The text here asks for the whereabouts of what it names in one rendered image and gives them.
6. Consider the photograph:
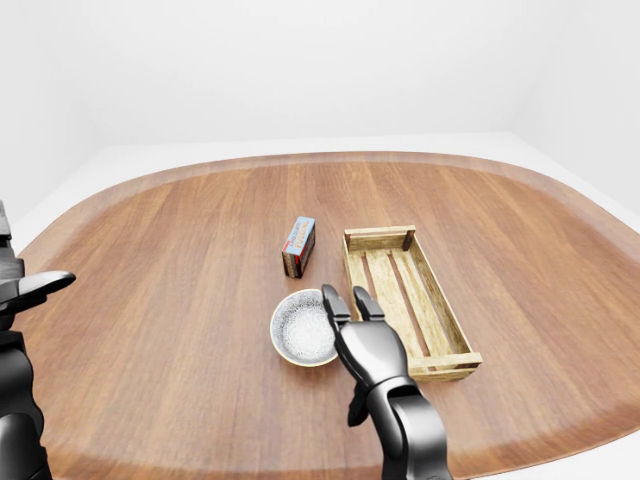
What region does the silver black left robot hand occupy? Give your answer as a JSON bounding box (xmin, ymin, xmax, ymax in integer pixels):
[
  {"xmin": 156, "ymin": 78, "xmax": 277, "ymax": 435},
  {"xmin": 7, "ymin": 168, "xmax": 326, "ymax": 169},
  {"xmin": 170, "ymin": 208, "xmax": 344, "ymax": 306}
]
[{"xmin": 0, "ymin": 199, "xmax": 78, "ymax": 331}]

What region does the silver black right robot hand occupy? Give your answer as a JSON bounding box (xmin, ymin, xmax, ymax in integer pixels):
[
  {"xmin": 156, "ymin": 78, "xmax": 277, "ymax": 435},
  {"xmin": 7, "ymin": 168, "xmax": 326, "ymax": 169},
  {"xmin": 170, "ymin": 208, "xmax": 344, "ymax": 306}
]
[{"xmin": 321, "ymin": 284, "xmax": 415, "ymax": 429}]

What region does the wooden slat tray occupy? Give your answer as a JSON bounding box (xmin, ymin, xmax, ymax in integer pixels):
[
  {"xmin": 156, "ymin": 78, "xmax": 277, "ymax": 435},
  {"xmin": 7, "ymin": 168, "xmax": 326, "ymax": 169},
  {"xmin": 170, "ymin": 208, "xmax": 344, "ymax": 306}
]
[{"xmin": 341, "ymin": 224, "xmax": 484, "ymax": 384}]

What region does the black speckled bowl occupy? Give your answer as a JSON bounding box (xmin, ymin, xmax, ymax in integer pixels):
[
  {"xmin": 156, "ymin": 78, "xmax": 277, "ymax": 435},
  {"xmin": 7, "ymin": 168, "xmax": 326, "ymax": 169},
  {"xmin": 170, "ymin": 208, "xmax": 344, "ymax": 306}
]
[{"xmin": 269, "ymin": 288, "xmax": 342, "ymax": 369}]

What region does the blue printed food box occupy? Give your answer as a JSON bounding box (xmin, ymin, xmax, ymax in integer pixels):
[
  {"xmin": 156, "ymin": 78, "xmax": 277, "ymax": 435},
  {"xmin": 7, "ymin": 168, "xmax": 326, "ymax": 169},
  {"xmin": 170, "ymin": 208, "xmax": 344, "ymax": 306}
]
[{"xmin": 280, "ymin": 215, "xmax": 318, "ymax": 279}]

